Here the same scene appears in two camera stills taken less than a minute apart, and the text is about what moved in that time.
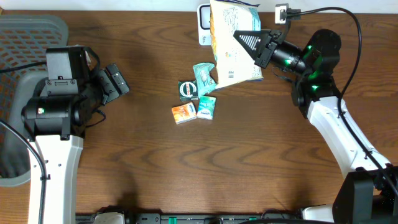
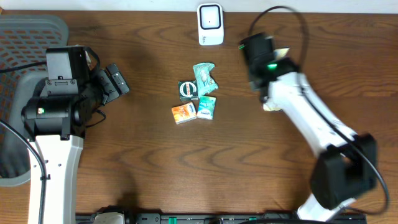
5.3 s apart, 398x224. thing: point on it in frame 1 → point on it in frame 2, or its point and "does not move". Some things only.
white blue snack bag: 234,64 → 281,89
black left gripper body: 102,90 does not move
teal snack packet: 205,83 does not move
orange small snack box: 184,112 does not move
